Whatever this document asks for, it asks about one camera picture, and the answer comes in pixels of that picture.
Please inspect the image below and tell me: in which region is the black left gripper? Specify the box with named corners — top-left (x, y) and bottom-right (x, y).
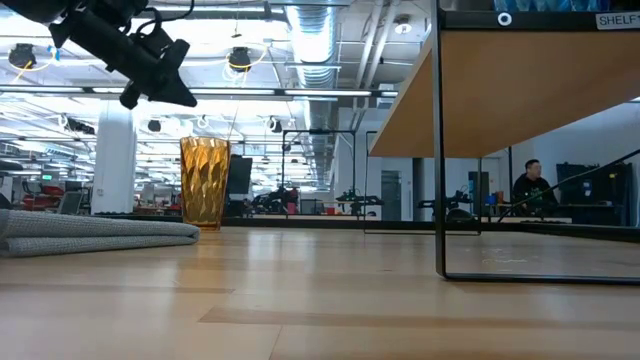
top-left (47, 6), bottom-right (199, 111)

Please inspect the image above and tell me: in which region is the tall amber faceted plastic cup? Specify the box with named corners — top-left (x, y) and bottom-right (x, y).
top-left (179, 136), bottom-right (233, 233)

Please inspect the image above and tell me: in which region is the wooden shelf with black legs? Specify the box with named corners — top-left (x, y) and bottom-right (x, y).
top-left (368, 0), bottom-right (640, 287)

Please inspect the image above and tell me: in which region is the white column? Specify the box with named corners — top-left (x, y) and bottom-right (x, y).
top-left (90, 99), bottom-right (138, 217)

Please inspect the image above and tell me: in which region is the black background monitor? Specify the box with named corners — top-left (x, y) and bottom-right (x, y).
top-left (226, 154), bottom-right (254, 197)

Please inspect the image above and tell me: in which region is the grey folded cloth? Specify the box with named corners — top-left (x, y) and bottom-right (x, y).
top-left (0, 208), bottom-right (202, 259)

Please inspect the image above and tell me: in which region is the person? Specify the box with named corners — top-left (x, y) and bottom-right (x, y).
top-left (510, 158), bottom-right (561, 218)

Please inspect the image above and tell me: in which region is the black ceiling camera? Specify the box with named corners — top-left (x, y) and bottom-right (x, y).
top-left (227, 46), bottom-right (253, 74)
top-left (7, 42), bottom-right (37, 70)

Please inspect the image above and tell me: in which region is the silver ventilation duct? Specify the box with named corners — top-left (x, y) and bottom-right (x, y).
top-left (283, 0), bottom-right (342, 132)

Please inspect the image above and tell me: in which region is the black background rig frame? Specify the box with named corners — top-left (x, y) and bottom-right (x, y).
top-left (281, 128), bottom-right (358, 219)

